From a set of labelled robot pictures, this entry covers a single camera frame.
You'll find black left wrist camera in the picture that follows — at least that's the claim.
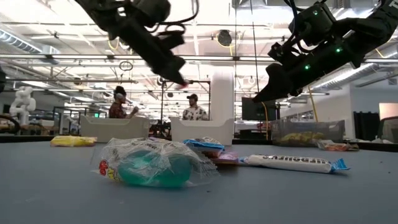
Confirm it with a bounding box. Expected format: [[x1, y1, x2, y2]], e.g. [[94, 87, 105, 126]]
[[132, 0, 172, 24]]

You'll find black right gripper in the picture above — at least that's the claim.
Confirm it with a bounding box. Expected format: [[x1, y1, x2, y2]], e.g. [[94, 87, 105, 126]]
[[253, 39, 365, 103]]

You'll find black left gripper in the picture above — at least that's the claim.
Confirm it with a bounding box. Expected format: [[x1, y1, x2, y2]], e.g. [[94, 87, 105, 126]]
[[119, 18, 188, 85]]

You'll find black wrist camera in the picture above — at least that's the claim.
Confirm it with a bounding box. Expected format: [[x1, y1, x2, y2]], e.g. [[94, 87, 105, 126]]
[[132, 0, 172, 24], [288, 2, 337, 47]]

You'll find white blue-ended candy bar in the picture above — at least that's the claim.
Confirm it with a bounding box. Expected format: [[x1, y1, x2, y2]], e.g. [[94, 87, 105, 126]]
[[182, 136, 226, 153], [238, 154, 351, 174]]

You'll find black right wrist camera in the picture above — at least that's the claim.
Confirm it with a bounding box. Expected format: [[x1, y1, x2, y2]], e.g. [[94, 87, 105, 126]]
[[288, 2, 337, 47]]

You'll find grey plastic bin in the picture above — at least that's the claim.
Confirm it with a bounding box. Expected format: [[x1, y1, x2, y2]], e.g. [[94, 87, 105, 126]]
[[80, 114, 150, 144]]

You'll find person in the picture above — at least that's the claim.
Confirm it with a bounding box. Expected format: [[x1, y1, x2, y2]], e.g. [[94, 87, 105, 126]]
[[108, 85, 140, 119], [182, 93, 210, 121]]

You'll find dark clear plastic bin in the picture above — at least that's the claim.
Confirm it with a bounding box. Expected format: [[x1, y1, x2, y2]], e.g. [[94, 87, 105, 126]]
[[270, 119, 346, 147]]

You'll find black screen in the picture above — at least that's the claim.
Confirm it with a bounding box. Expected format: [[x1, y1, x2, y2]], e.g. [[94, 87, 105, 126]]
[[241, 96, 278, 121]]

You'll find black metal frame rig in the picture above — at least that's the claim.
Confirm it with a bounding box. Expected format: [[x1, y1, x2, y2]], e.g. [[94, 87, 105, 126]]
[[160, 79, 212, 125]]

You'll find white plastic bin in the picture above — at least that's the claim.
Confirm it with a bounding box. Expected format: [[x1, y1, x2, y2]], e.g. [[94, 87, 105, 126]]
[[169, 117, 234, 146]]

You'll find black curtain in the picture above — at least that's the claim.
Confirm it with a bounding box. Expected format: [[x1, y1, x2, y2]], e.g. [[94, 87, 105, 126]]
[[353, 111, 381, 141]]

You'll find teal candy clear wrapper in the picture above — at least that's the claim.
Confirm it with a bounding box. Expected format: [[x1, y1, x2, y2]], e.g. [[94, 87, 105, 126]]
[[90, 137, 220, 189]]

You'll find black ceiling cable reel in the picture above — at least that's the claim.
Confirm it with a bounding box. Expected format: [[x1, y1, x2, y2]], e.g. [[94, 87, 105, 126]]
[[216, 29, 233, 47]]

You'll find pale pink board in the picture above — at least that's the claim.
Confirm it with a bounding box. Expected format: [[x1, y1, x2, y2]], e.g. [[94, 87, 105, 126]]
[[378, 102, 398, 121]]

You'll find yellow cord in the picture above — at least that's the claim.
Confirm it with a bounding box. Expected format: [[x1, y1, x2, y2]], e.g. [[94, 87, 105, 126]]
[[260, 101, 270, 141]]

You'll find red candy clear wrapper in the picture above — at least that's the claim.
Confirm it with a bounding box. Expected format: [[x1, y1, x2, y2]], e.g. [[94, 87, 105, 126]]
[[317, 139, 360, 152]]

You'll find yellow hanging cable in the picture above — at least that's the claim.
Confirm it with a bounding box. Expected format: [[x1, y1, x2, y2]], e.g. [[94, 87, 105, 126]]
[[307, 85, 320, 123]]

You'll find white column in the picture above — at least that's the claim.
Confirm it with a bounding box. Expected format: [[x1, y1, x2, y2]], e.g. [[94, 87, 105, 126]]
[[210, 65, 236, 128]]

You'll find dark mesh chair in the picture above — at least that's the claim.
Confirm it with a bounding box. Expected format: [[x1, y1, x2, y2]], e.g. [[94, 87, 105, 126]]
[[377, 116, 398, 144]]

